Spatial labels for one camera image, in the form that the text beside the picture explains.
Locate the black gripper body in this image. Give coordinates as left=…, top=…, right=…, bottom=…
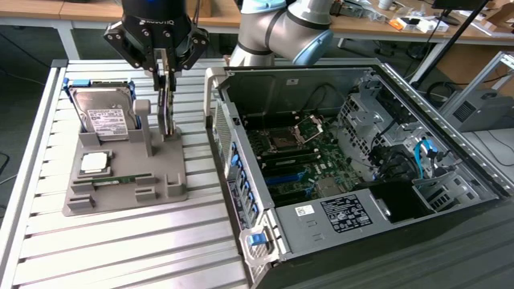
left=121, top=0, right=199, bottom=51

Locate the graphics card with metal bracket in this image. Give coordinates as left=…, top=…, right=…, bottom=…
left=153, top=49, right=177, bottom=141

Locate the brown cardboard box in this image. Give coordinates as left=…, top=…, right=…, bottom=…
left=187, top=0, right=212, bottom=18

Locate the hard disk with blue carrier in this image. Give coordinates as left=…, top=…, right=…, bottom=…
left=62, top=77, right=140, bottom=142

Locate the CPU socket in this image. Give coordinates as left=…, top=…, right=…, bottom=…
left=267, top=128, right=297, bottom=150

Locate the gray parts rack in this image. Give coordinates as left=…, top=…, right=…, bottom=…
left=61, top=99, right=189, bottom=217

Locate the metal socket cover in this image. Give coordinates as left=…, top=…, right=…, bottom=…
left=292, top=115, right=325, bottom=142

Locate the silver CPU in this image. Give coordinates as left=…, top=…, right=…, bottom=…
left=78, top=152, right=109, bottom=175

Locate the gray metal drive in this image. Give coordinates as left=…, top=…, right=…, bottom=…
left=331, top=0, right=372, bottom=17

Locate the black RAM slot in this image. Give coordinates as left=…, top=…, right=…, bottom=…
left=261, top=158, right=300, bottom=170
left=259, top=151, right=321, bottom=163

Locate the green RAM stick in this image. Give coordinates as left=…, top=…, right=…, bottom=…
left=90, top=176, right=137, bottom=185

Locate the perforated metal drive cage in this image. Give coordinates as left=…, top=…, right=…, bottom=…
left=336, top=75, right=418, bottom=163

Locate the green motherboard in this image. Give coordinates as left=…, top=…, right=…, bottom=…
left=244, top=116, right=361, bottom=208

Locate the orange and black box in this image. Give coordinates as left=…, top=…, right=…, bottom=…
left=389, top=16, right=420, bottom=31

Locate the gray chipset heatsink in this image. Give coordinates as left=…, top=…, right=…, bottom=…
left=316, top=179, right=341, bottom=196

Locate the white small box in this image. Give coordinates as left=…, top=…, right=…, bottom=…
left=416, top=19, right=448, bottom=33

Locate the black stand pole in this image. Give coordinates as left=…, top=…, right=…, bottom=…
left=408, top=0, right=492, bottom=90

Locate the black monitor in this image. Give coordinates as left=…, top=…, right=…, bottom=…
left=431, top=0, right=488, bottom=25

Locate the gray power supply unit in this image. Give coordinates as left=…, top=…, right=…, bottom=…
left=275, top=189, right=392, bottom=259

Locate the gray computer tower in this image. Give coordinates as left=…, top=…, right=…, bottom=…
left=439, top=87, right=514, bottom=133

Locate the open cardboard carton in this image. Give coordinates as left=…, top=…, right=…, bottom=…
left=483, top=2, right=514, bottom=34

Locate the gray metal disk bay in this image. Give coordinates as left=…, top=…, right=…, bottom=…
left=412, top=171, right=500, bottom=211

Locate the open black PC case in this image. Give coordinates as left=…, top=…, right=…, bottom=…
left=203, top=62, right=508, bottom=289

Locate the wooden desk white frame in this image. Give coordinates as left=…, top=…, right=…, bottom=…
left=331, top=0, right=514, bottom=88
left=0, top=0, right=241, bottom=60

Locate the black wire bundle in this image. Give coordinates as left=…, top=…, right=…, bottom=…
left=367, top=144, right=418, bottom=181

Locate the blue wire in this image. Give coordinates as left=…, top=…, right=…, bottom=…
left=412, top=137, right=440, bottom=181

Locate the aluminium profile frame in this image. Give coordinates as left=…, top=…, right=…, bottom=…
left=468, top=51, right=514, bottom=100

